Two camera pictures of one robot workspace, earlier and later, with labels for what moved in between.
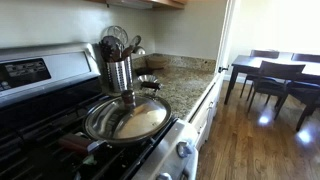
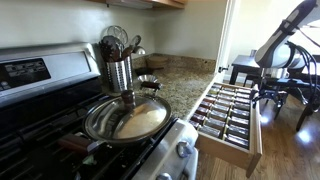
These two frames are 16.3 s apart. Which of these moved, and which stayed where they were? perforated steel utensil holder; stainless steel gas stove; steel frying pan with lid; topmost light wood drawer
Moved: topmost light wood drawer
Stayed: steel frying pan with lid; perforated steel utensil holder; stainless steel gas stove
